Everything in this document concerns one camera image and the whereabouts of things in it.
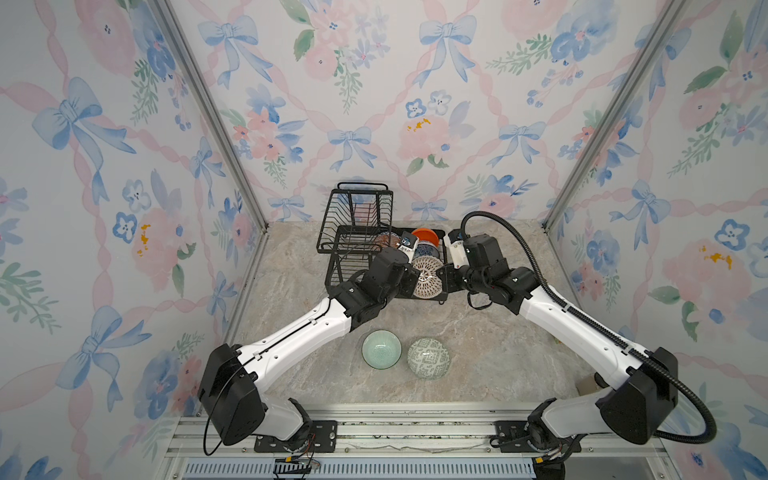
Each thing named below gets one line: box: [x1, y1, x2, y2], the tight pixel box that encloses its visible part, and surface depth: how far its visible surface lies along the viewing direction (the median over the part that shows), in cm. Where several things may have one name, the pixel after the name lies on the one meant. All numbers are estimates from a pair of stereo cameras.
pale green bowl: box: [361, 330, 402, 370], surface depth 87 cm
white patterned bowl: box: [412, 255, 444, 299], surface depth 81 cm
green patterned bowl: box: [407, 337, 451, 380], surface depth 87 cm
